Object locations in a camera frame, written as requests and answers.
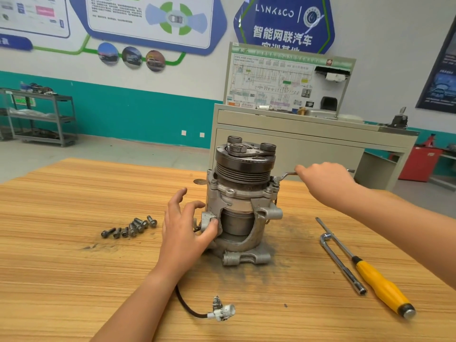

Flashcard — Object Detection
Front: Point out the blue hexagon wall sign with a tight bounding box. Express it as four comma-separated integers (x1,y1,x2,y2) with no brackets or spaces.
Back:
234,0,336,54

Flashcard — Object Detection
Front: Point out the red cabinet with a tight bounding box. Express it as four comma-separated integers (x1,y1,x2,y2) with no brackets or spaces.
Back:
398,142,444,183

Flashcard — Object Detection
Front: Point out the dark wall poster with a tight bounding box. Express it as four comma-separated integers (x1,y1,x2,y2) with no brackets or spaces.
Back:
416,18,456,114

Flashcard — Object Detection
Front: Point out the silver L-shaped socket wrench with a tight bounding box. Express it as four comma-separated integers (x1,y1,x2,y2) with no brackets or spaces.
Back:
319,232,368,295

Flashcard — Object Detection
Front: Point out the beige workbench cabinet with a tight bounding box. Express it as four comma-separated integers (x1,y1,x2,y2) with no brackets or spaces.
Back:
209,104,420,191

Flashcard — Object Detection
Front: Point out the person's right hand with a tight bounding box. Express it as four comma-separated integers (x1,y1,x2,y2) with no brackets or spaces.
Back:
295,161,357,211

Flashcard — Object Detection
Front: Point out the small black device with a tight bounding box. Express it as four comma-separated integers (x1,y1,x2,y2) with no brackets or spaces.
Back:
389,106,410,130

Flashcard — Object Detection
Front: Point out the silver combination wrench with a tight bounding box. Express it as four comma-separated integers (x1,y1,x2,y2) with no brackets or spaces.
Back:
274,169,300,182

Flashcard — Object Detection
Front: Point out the round photo wall decal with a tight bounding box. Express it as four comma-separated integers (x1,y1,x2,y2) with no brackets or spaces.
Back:
121,45,143,69
145,49,167,73
97,42,121,66

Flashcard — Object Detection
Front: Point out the grey metal shelf cart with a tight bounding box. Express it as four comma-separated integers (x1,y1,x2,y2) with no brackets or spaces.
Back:
0,92,10,140
6,83,78,147

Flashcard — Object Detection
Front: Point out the grey metal compressor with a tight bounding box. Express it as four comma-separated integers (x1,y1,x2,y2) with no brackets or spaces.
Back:
175,136,284,322

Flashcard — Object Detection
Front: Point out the person's left hand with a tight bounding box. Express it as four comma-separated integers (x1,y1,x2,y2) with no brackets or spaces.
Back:
153,187,220,282

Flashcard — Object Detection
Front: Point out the blue rounded infographic panel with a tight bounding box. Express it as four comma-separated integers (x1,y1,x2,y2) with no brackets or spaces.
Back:
69,0,228,56

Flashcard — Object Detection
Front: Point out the yellow handled screwdriver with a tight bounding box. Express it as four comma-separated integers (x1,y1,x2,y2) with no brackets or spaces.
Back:
315,216,417,320

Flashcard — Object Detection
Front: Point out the white wiring display board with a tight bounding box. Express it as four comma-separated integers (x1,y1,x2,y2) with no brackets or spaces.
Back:
224,42,356,114

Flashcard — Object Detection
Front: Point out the person's right forearm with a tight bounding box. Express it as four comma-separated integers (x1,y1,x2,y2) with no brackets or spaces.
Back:
338,185,456,289

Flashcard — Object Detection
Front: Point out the person's left forearm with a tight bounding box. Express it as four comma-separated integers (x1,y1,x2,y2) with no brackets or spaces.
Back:
91,267,179,342

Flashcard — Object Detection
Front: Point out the white infographic wall panel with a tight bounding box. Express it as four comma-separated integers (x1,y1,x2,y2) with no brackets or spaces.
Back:
0,0,72,38

